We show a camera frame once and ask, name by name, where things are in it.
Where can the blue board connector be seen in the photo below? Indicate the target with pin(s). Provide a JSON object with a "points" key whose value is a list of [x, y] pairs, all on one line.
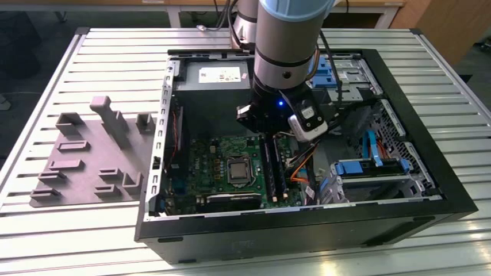
{"points": [[179, 187]]}

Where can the black PC case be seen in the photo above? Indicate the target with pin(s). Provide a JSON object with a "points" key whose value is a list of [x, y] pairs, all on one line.
{"points": [[268, 238]]}

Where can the hard disk in blue carrier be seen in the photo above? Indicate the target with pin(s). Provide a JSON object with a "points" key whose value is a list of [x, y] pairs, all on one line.
{"points": [[348, 168]]}

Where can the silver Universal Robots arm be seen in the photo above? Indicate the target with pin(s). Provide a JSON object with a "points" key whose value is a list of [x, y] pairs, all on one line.
{"points": [[283, 43]]}

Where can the white framed wooden desk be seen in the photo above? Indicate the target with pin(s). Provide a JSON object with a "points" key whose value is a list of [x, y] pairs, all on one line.
{"points": [[368, 3]]}

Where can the black graphics card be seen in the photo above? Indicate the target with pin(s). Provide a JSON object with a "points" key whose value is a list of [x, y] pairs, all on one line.
{"points": [[230, 202]]}

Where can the blue drive latch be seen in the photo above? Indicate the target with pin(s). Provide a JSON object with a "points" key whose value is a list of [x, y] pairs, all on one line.
{"points": [[326, 82]]}

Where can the grey parts rack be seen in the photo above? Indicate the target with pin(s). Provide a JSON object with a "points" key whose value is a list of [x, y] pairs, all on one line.
{"points": [[96, 161]]}

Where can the silver CPU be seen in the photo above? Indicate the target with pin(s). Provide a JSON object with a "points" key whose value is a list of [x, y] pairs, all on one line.
{"points": [[239, 170]]}

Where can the green motherboard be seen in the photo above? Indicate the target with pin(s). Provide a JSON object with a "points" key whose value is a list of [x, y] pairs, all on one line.
{"points": [[203, 149]]}

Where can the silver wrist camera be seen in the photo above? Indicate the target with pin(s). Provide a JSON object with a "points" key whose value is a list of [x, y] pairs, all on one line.
{"points": [[308, 120]]}

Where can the grey metal drive cage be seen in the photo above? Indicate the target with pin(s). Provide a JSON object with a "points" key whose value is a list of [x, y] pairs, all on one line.
{"points": [[352, 96]]}

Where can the grey metal disk bay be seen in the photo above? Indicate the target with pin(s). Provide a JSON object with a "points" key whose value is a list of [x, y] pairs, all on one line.
{"points": [[375, 177]]}

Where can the wooden cabinet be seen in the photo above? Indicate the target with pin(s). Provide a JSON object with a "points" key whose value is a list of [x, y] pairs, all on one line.
{"points": [[440, 28]]}

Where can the grey power supply unit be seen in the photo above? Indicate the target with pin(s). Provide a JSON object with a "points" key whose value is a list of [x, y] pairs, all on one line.
{"points": [[207, 109]]}

